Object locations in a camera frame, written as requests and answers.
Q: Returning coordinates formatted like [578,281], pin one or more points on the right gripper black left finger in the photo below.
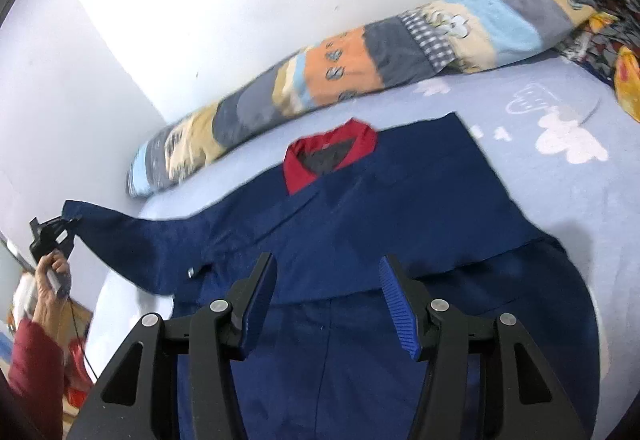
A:
[136,395]

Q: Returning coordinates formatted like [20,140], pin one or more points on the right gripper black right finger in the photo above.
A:
[519,395]

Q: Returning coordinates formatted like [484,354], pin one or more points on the navy blue work jacket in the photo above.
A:
[329,364]

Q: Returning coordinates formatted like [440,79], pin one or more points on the red sleeve forearm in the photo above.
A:
[36,378]

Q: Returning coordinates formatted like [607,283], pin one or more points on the person's left hand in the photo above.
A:
[48,308]

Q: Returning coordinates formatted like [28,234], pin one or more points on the light blue cloud bedsheet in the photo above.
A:
[555,136]

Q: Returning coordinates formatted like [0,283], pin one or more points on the yellow pink floral garment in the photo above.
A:
[627,75]

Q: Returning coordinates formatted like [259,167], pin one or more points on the patchwork long bolster pillow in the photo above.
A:
[468,35]

